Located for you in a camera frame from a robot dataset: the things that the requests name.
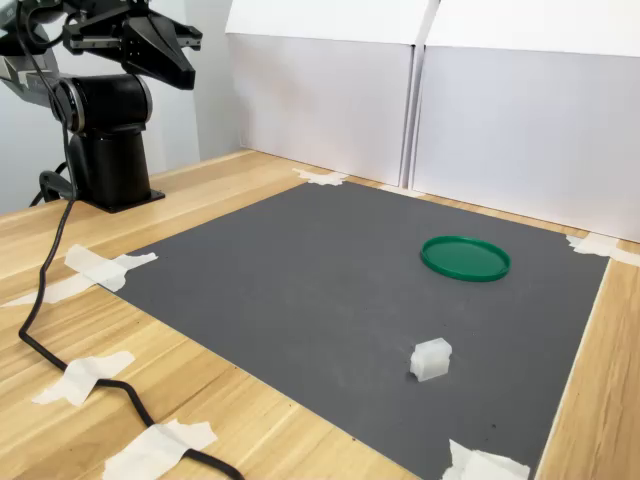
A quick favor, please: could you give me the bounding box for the small white plastic terminal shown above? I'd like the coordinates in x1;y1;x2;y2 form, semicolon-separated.
408;337;454;384

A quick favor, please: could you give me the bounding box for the round green lid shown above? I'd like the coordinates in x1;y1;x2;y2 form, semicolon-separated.
420;234;512;284

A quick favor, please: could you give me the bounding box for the black table clamp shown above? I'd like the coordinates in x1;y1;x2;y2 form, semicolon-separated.
38;169;80;202

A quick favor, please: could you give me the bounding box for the white tape cross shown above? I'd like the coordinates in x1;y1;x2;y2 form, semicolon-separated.
0;243;159;309
565;233;640;266
441;438;531;480
292;168;350;187

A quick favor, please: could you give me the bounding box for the dark grey mat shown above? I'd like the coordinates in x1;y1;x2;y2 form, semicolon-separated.
97;179;612;480

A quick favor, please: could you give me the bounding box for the white tape piece over cable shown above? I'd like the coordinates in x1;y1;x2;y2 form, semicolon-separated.
32;350;136;407
102;418;219;480

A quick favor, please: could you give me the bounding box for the thick black camera cable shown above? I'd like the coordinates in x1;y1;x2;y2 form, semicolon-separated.
14;0;247;480

